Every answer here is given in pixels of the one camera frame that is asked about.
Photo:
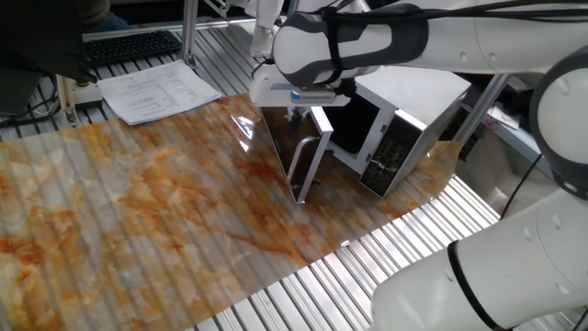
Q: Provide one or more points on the black monitor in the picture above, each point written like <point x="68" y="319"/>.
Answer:
<point x="41" y="37"/>

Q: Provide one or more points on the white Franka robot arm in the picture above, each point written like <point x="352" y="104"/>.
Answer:
<point x="459" y="41"/>

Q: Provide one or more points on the printed paper stack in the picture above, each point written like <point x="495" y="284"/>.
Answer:
<point x="156" y="91"/>

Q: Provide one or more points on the orange marble pattern mat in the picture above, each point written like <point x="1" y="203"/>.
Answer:
<point x="161" y="207"/>

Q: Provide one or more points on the dark glass microwave door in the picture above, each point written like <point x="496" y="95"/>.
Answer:
<point x="294" y="151"/>

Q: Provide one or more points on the aluminium frame post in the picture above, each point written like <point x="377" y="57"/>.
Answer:
<point x="482" y="106"/>

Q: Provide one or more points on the silver microwave oven body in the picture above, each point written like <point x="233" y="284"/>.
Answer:
<point x="413" y="106"/>

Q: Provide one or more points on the seated person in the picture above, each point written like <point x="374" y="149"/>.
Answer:
<point x="98" y="16"/>

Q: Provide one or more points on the black keyboard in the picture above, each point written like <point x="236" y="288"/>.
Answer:
<point x="131" y="46"/>

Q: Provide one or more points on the white stand base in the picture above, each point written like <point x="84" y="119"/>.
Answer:
<point x="265" y="32"/>

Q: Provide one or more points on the silver wrist camera, blue end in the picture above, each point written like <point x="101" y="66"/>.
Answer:
<point x="314" y="95"/>

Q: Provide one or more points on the slim aluminium upright post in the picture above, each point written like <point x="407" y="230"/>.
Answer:
<point x="188" y="32"/>

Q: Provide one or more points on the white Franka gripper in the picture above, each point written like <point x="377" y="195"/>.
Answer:
<point x="266" y="92"/>

